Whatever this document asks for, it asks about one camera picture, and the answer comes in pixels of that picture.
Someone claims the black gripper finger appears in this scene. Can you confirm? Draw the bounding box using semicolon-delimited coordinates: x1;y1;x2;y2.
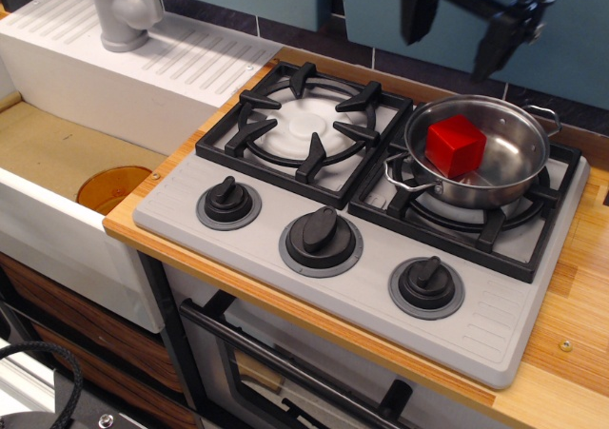
401;0;440;45
471;14;545;83

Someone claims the grey toy stove top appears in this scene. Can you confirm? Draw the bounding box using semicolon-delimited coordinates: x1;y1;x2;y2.
131;74;591;391

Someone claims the black burner grate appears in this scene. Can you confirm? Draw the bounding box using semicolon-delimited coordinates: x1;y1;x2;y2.
196;63;413;209
348;136;585;283

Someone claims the black left burner grate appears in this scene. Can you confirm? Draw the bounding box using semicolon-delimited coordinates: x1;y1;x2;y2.
196;63;413;209

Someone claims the black stove knob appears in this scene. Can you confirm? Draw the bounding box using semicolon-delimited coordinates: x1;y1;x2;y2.
279;206;363;279
388;256;465;321
195;176;262;231

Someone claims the orange plastic plate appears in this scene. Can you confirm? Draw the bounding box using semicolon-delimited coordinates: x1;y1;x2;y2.
76;166;151;215

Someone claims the grey toy faucet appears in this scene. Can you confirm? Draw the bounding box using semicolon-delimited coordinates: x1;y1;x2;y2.
94;0;164;52

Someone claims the wooden drawer front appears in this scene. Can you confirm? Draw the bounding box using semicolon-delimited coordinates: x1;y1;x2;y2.
1;255;200;428

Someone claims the black right burner grate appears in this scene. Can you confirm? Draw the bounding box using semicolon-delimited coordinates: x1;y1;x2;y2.
348;136;585;283

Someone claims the black braided cable lower left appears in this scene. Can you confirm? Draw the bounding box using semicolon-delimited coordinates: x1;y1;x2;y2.
0;341;85;429

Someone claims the toy oven door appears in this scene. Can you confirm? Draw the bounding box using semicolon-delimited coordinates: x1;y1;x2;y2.
183;291;480;428

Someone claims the black left stove knob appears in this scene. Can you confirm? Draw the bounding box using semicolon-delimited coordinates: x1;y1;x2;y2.
195;176;262;231

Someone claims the black middle stove knob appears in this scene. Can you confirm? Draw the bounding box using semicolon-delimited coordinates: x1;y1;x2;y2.
279;206;363;279

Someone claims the red wooden cube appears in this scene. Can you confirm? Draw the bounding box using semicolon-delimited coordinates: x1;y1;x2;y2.
424;115;487;179

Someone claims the black oven door handle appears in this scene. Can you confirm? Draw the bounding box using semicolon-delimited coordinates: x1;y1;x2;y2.
179;294;412;428

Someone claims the white toy sink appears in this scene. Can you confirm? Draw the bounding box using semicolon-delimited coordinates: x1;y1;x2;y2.
1;0;279;333

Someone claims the black right stove knob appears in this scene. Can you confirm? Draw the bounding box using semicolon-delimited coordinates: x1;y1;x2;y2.
388;256;465;321

